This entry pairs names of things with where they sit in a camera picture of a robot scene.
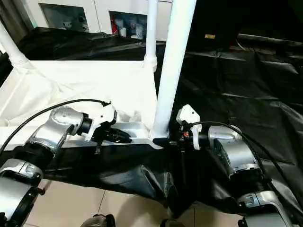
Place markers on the white plastic table top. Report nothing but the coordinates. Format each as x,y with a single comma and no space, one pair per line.
71,90

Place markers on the white plastic table leg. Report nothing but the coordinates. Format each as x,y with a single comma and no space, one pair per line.
13,47
151,33
173,61

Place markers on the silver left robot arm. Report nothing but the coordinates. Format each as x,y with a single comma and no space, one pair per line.
52,132

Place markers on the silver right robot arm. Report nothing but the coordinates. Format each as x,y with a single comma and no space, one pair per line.
234,151

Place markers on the black table mat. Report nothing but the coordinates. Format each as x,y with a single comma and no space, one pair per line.
246,85

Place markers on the black right robot foot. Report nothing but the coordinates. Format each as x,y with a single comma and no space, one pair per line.
171,223

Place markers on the black robot foot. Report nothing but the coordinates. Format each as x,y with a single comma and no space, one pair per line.
98,221
171,223

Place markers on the black left robot foot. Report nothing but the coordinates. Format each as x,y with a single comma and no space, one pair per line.
98,221

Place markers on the small yellow label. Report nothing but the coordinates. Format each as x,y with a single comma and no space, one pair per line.
209,36

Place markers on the white glass door cabinet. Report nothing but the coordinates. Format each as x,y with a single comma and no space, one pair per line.
85,14

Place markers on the grey curtain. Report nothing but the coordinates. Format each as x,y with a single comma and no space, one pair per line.
12,16

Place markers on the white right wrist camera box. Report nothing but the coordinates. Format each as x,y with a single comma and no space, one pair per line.
188,113

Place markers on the black metal table frame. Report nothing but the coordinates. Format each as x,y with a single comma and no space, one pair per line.
40,191

